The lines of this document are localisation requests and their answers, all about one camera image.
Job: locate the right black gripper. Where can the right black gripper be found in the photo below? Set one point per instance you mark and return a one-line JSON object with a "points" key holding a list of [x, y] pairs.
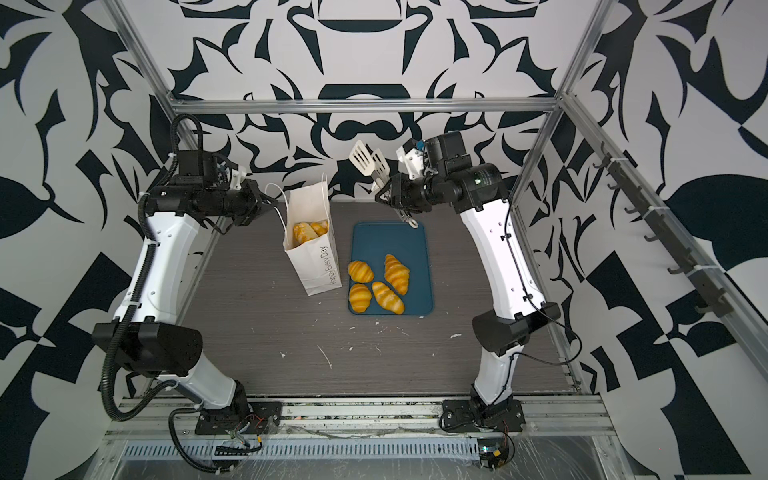
{"points": [[401, 193]]}

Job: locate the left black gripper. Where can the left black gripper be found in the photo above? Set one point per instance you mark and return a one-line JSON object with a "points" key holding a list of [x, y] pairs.
{"points": [[256, 198]]}

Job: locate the flaky fake pastry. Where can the flaky fake pastry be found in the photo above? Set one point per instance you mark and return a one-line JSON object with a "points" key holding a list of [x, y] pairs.
{"points": [[303, 232]]}

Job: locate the white paper gift bag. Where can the white paper gift bag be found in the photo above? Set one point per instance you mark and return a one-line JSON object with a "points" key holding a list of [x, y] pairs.
{"points": [[316, 261]]}

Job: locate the fake croissant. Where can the fake croissant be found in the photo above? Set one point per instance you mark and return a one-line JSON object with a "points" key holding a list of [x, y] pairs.
{"points": [[320, 228], [397, 274], [359, 298], [360, 272], [387, 298]]}

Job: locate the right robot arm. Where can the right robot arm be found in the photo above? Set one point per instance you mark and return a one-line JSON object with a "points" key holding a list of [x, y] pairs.
{"points": [[440, 171]]}

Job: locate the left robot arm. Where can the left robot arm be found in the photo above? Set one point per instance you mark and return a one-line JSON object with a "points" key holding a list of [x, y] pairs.
{"points": [[145, 336]]}

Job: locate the teal plastic tray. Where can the teal plastic tray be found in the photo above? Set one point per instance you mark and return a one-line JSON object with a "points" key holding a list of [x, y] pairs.
{"points": [[372, 241]]}

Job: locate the small electronics board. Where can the small electronics board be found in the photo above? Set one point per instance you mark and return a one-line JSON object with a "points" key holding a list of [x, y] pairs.
{"points": [[494, 454]]}

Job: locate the black hook rack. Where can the black hook rack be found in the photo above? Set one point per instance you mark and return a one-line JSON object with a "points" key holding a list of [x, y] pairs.
{"points": [[667, 230]]}

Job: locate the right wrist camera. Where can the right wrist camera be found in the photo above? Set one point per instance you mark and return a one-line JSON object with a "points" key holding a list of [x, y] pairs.
{"points": [[410, 159]]}

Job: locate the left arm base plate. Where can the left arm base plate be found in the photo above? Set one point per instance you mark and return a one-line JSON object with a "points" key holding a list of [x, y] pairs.
{"points": [[240, 420]]}

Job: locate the aluminium front rail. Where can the aluminium front rail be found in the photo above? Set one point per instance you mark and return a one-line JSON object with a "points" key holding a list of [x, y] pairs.
{"points": [[372, 417]]}

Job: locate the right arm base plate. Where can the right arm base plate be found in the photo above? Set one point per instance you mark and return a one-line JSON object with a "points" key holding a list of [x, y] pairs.
{"points": [[480, 415]]}

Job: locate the aluminium cage frame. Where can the aluminium cage frame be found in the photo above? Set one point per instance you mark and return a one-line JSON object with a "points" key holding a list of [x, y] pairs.
{"points": [[744, 323]]}

